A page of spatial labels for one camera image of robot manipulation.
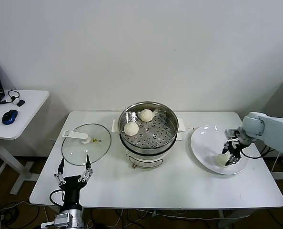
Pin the white steamed baozi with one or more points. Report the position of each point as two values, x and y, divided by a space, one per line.
146 115
131 129
220 161

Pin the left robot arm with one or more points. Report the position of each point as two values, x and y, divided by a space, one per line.
70 219

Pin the blue computer mouse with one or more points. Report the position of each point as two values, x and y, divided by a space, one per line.
9 117

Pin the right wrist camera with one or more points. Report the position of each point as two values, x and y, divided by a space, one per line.
231 133

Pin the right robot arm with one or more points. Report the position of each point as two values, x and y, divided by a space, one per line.
275 128

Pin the white side table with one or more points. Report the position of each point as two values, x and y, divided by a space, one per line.
32 112

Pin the white round plate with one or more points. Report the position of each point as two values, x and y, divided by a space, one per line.
203 148

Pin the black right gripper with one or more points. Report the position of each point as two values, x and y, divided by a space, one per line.
236 148

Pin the white electric cooking pot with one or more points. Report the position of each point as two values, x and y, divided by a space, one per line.
144 160

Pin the small black adapter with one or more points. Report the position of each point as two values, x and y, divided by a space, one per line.
20 103

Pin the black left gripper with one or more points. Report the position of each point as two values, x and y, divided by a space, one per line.
72 192

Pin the steel steamer basket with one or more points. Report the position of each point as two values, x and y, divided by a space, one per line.
160 133

